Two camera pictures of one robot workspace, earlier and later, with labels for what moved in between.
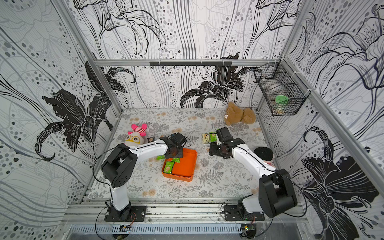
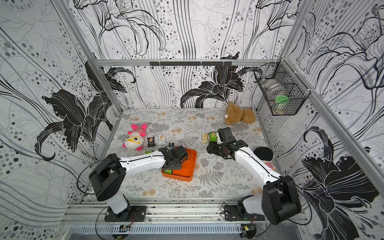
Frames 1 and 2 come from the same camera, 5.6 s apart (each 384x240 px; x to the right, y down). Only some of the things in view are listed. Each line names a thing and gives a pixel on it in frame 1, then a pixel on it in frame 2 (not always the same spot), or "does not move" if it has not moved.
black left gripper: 180,155 -> 179,164
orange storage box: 184,170 does not move
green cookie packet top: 213,137 does not move
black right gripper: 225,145 does not move
